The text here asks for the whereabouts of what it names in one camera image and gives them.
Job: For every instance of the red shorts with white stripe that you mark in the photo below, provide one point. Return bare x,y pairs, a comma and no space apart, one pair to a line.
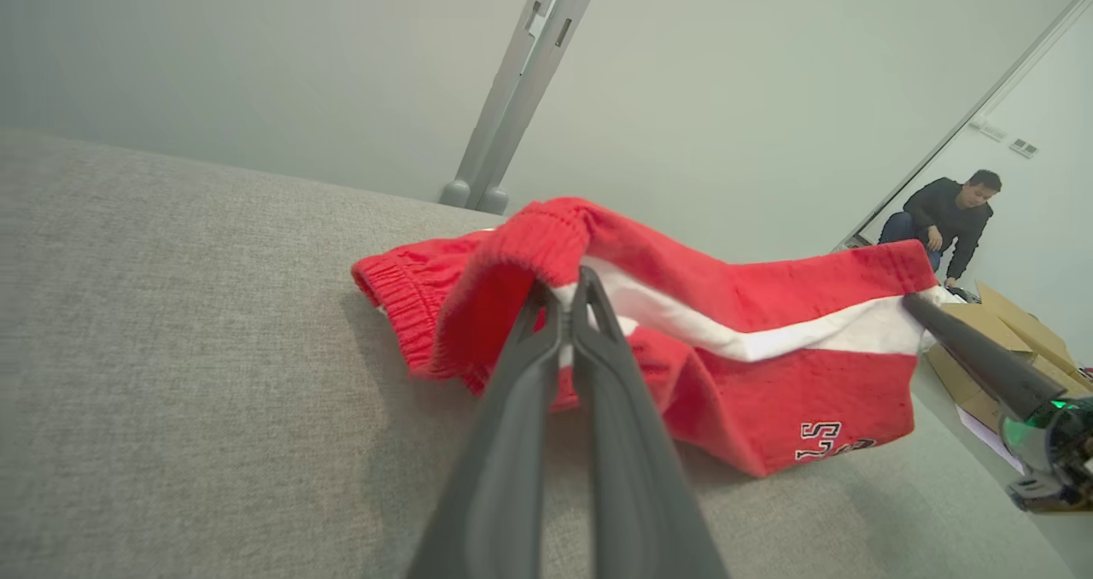
768,391

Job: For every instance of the crouching person in black jacket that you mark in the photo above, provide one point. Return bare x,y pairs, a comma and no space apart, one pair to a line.
948,212

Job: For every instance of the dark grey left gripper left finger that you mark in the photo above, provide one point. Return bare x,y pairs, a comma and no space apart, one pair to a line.
499,476

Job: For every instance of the white wall switch panel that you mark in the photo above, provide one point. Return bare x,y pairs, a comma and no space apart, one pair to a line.
1024,147

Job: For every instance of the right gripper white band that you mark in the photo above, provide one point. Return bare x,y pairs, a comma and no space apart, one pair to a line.
1059,451

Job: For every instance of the grey fabric sofa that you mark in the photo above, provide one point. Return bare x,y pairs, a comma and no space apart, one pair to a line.
213,348

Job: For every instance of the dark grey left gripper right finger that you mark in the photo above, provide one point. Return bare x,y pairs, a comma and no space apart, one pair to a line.
636,476

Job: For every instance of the flattened brown cardboard box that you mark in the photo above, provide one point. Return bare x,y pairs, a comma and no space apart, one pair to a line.
1008,323

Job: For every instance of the grey double partition post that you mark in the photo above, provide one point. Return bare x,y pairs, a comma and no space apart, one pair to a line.
521,92

